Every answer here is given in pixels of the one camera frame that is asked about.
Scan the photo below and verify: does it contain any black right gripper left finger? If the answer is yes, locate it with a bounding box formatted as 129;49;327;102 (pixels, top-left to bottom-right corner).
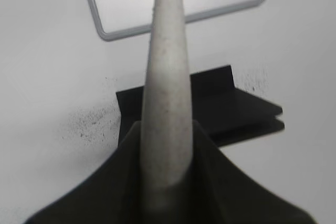
26;121;142;223

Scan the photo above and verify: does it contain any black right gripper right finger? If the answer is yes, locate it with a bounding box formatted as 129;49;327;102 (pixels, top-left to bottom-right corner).
188;121;316;223

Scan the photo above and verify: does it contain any white handled kitchen knife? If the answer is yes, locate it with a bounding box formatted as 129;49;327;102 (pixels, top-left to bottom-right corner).
140;0;193;223

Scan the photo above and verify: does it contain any black knife stand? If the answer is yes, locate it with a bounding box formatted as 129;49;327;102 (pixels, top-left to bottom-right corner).
117;66;285;150

